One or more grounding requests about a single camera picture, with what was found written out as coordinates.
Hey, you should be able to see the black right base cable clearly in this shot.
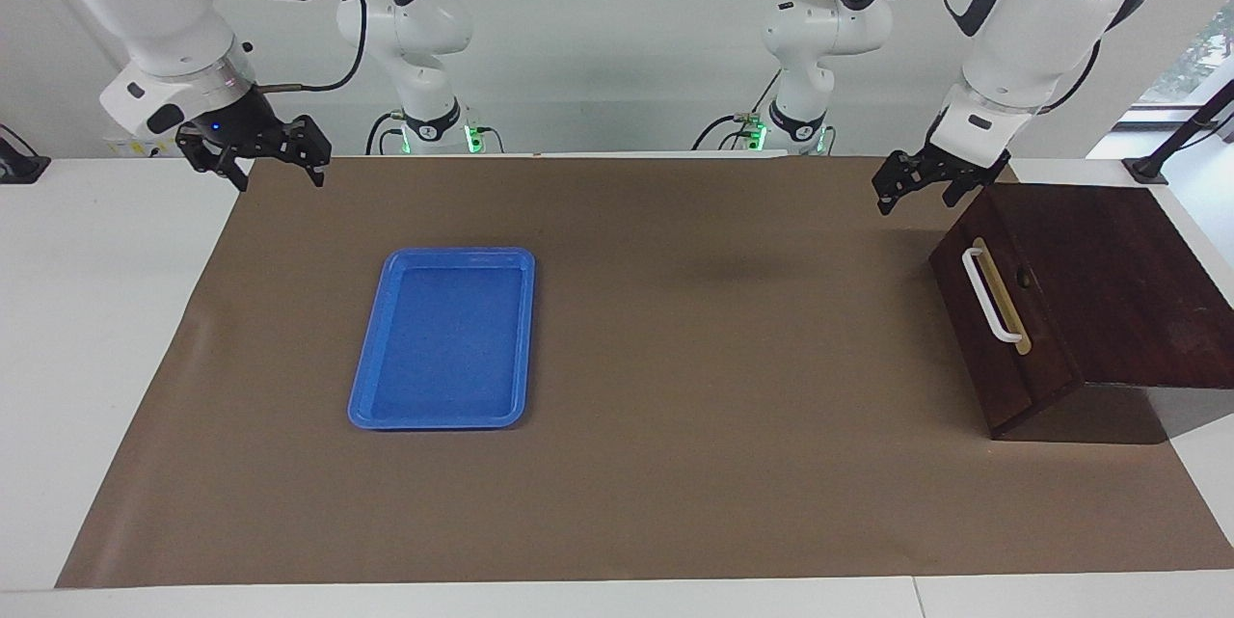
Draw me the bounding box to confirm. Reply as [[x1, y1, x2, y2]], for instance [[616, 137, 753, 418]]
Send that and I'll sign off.
[[366, 112, 406, 156]]

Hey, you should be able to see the wooden drawer with white handle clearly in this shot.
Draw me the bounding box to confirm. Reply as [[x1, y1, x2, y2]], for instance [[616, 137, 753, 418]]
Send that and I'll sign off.
[[928, 184, 1087, 442]]

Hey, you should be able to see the window with greenery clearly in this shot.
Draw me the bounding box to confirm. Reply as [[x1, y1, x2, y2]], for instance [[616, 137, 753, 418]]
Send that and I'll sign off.
[[1133, 0, 1234, 110]]

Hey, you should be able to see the brown table mat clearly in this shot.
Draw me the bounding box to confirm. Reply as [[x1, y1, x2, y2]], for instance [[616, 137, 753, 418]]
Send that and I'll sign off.
[[56, 153, 1234, 590]]

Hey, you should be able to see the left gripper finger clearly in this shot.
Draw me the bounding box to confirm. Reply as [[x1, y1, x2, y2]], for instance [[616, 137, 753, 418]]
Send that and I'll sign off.
[[940, 173, 1004, 210], [872, 150, 931, 216]]

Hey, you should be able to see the black angled stand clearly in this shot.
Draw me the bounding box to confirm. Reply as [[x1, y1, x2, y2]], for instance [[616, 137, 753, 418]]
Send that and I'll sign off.
[[1123, 78, 1234, 187]]

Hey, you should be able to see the black base cable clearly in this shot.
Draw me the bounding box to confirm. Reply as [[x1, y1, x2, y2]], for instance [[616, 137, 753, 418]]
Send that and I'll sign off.
[[366, 112, 406, 156], [692, 68, 784, 154]]

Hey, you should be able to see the black left base cable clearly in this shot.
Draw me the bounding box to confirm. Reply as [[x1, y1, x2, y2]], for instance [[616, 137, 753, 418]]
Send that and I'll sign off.
[[692, 68, 784, 154]]

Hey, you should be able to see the dark wooden cabinet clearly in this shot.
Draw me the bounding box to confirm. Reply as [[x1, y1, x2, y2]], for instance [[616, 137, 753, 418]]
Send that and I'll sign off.
[[993, 182, 1234, 445]]

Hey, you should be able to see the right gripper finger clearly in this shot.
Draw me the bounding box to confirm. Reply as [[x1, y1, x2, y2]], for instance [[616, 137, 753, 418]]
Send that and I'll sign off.
[[272, 115, 335, 188], [175, 136, 251, 194]]

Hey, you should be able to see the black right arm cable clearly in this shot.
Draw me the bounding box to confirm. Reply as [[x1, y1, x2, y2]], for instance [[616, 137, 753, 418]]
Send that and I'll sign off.
[[258, 0, 371, 94]]

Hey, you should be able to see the blue plastic tray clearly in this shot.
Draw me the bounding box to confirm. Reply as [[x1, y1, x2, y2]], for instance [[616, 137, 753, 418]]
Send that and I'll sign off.
[[347, 247, 536, 432]]

